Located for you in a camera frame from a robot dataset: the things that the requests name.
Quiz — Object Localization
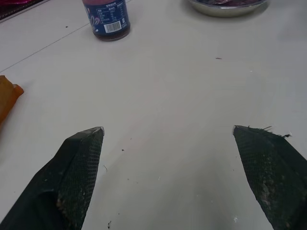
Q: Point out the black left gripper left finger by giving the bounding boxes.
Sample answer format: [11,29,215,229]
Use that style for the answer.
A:
[0,126,106,230]

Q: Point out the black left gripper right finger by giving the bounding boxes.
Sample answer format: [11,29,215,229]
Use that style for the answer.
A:
[232,125,307,230]

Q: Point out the orange object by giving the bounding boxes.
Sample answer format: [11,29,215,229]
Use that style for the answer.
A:
[0,75,25,131]

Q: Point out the blue labelled drink bottle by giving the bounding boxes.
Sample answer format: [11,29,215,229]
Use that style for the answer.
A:
[82,0,131,42]

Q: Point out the metal bowl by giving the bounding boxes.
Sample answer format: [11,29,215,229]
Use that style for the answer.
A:
[187,0,270,18]

